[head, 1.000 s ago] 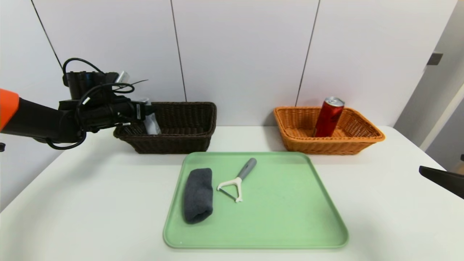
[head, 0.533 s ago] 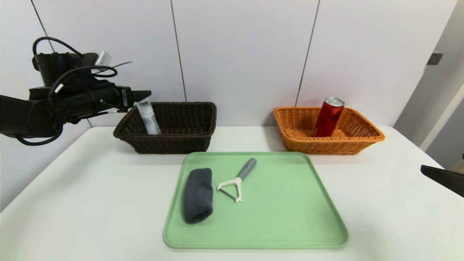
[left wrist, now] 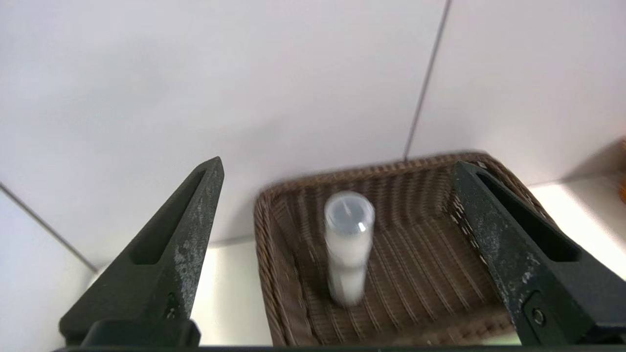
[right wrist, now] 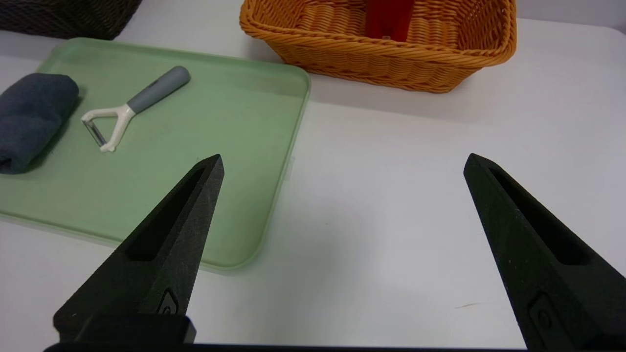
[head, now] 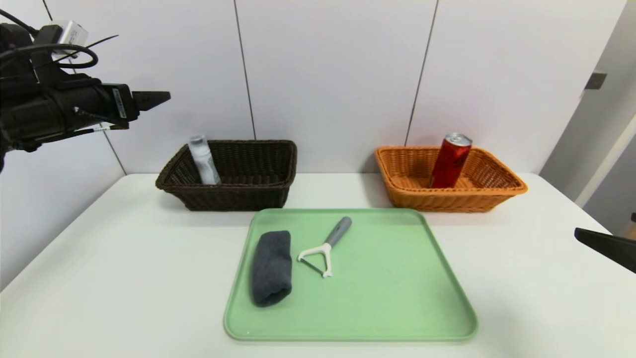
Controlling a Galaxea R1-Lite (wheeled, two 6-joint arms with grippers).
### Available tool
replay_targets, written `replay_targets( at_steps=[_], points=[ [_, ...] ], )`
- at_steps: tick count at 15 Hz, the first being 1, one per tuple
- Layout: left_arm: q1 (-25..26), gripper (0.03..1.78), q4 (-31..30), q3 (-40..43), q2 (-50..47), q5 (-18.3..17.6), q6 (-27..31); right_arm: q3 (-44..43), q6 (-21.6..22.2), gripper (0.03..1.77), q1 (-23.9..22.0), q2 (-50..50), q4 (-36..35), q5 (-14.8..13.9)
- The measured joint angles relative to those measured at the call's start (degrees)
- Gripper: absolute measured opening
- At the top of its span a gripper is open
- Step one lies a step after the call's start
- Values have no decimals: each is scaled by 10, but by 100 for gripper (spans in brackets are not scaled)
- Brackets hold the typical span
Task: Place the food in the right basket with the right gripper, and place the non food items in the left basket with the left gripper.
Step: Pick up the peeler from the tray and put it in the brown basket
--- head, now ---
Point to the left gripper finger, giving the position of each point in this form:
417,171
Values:
149,99

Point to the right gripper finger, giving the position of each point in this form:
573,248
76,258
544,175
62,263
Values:
616,248

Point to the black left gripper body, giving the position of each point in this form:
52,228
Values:
122,103

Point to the white plastic bottle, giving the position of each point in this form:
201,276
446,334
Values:
204,161

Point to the red soda can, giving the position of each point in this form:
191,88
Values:
449,164

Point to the dark grey towel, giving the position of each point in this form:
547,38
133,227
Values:
272,268

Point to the dark brown wicker basket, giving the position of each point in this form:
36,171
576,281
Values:
248,196

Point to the orange wicker basket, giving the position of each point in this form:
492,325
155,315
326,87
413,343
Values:
447,201

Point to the light green plastic tray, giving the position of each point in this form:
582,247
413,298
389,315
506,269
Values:
387,288

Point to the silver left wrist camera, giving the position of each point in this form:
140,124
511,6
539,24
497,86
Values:
64,35

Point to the dark wall fixture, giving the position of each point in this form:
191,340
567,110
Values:
595,81

